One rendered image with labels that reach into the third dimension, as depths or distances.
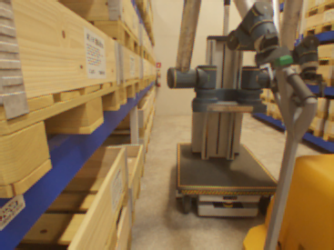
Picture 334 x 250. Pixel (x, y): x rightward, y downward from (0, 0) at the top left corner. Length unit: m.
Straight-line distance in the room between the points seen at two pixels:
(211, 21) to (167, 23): 1.32
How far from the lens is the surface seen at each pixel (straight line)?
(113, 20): 1.19
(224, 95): 2.13
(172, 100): 6.21
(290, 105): 0.78
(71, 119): 0.65
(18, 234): 0.50
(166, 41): 6.21
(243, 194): 1.93
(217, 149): 2.45
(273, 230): 1.04
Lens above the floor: 1.37
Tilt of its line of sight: 15 degrees down
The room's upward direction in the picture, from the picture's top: straight up
